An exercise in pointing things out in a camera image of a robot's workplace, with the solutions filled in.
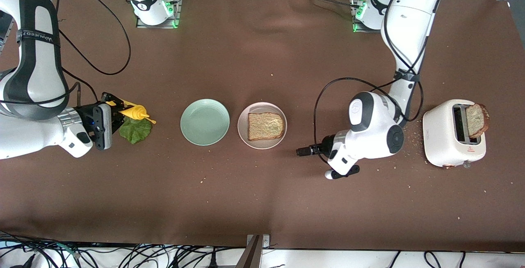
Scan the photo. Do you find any yellow mustard squeeze bottle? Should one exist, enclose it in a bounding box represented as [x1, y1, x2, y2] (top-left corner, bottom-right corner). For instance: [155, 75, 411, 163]
[106, 100, 157, 124]

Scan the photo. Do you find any green lettuce leaf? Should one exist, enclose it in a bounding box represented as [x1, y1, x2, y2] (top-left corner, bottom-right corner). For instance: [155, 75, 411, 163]
[119, 116, 153, 145]

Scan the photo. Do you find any brown bread slice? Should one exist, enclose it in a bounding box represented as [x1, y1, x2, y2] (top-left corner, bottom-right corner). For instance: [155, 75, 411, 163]
[466, 103, 490, 139]
[248, 112, 285, 141]

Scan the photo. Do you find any beige plate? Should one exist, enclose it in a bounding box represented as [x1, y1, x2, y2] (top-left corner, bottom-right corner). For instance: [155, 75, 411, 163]
[237, 102, 288, 150]

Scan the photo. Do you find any mint green plate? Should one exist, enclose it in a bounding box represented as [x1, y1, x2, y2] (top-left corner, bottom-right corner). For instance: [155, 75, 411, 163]
[180, 99, 230, 146]

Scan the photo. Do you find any brown tablecloth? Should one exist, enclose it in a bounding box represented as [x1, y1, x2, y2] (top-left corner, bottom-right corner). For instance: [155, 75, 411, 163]
[0, 0, 525, 253]

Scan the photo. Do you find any white toaster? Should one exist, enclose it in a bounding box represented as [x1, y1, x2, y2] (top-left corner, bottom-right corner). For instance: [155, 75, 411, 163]
[423, 99, 487, 168]

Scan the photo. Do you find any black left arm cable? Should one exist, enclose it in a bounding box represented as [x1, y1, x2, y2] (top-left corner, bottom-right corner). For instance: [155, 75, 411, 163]
[314, 77, 424, 164]

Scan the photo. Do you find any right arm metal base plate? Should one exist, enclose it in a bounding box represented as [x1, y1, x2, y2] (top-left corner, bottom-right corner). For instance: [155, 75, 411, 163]
[136, 0, 183, 29]

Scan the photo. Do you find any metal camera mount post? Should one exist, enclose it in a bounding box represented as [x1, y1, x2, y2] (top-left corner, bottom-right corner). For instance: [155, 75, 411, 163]
[236, 234, 270, 268]

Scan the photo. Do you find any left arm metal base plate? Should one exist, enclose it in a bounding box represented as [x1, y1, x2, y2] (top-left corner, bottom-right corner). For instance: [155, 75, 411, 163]
[351, 0, 384, 34]

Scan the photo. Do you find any black floor cable bundle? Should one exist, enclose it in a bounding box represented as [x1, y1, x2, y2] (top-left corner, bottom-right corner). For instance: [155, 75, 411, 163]
[0, 230, 247, 268]

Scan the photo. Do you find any black floor cables pair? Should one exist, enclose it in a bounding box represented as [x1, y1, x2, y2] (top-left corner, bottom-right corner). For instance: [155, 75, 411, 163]
[386, 251, 466, 268]

